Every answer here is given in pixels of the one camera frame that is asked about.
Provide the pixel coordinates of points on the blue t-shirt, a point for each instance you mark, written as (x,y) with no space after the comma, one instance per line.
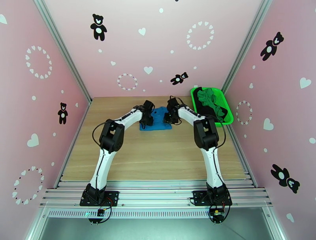
(158,121)

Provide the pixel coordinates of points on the black t-shirt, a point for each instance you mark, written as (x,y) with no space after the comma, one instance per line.
(205,109)

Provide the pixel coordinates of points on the green t-shirt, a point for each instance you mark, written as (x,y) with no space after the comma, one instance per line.
(209,98)

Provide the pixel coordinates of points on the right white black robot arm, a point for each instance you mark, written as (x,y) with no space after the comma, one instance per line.
(212,167)

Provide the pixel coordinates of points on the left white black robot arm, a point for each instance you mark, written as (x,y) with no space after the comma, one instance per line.
(103,167)

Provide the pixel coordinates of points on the black teddy bear sticker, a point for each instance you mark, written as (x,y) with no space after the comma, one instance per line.
(177,79)
(286,181)
(270,49)
(63,114)

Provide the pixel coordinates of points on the green plastic basket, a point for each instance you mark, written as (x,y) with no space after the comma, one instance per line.
(221,95)

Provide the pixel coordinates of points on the perforated metal strip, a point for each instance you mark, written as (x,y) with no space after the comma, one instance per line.
(148,213)

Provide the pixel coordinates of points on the small black circuit board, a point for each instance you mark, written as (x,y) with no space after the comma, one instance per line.
(100,212)

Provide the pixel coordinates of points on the yellow connector module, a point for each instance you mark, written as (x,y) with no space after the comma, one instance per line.
(217,213)

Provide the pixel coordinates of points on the grey sheet metal panel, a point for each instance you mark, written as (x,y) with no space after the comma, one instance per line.
(158,229)

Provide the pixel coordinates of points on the aluminium frame rails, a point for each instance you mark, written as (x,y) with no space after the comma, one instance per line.
(158,195)

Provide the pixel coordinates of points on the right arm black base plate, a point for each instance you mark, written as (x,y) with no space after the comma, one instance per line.
(197,197)

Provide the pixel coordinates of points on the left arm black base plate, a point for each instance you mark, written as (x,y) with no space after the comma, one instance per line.
(113,197)

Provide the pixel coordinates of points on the aluminium corner post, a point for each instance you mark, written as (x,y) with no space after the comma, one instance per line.
(249,37)
(58,37)

